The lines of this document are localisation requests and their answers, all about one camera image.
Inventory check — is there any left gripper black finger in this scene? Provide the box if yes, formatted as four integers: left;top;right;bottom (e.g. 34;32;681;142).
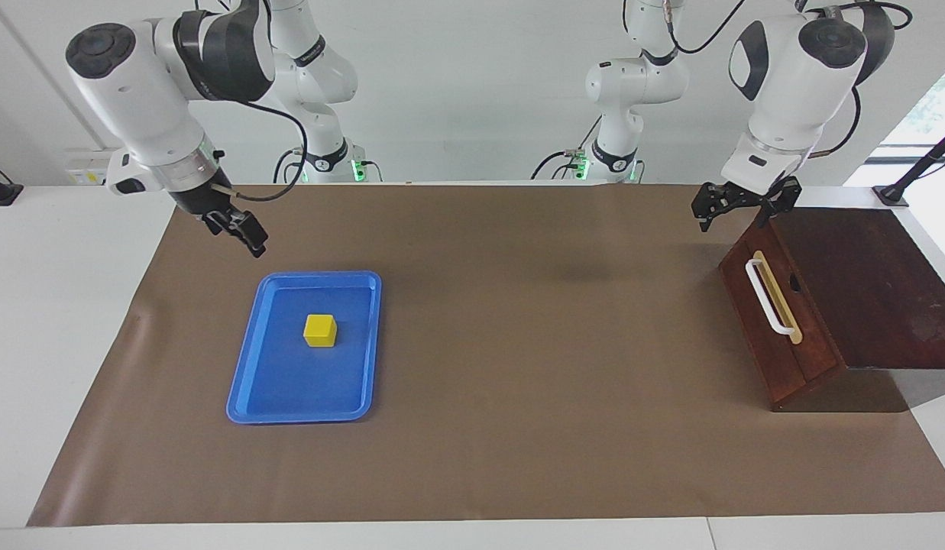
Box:
691;185;729;232
756;177;803;228

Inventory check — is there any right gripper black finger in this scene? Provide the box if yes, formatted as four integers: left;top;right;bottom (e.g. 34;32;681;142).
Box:
229;212;268;247
203;215;265;258

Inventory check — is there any white drawer handle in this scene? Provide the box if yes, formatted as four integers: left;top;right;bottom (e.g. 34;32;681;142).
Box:
746;258;800;337

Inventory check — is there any yellow cube block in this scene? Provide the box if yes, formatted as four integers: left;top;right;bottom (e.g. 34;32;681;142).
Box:
303;313;338;348

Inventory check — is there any wooden drawer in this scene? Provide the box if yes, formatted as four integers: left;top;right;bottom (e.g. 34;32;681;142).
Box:
719;222;843;398

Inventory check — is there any dark wooden drawer cabinet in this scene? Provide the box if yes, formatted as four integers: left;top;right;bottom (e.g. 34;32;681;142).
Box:
719;206;945;413

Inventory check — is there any blue plastic tray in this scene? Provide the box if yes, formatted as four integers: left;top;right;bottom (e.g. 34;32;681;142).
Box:
226;270;383;425

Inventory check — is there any brown paper table mat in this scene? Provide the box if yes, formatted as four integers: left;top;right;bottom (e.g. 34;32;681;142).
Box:
27;182;945;528

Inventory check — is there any black base cable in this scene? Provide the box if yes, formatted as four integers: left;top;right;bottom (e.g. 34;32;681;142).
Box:
530;115;601;181
272;147;305;184

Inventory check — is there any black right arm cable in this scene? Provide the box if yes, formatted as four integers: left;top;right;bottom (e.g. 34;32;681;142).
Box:
212;99;309;203

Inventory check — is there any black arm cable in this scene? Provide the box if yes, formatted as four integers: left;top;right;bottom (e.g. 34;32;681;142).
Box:
212;99;309;203
623;0;914;160

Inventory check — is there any white wall socket box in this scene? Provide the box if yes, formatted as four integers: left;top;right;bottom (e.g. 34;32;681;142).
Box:
66;149;129;186

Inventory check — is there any black angled camera stand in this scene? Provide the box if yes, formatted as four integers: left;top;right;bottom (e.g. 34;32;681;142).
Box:
873;122;945;209

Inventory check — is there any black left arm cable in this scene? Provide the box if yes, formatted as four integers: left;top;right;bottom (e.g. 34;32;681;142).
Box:
623;0;914;160

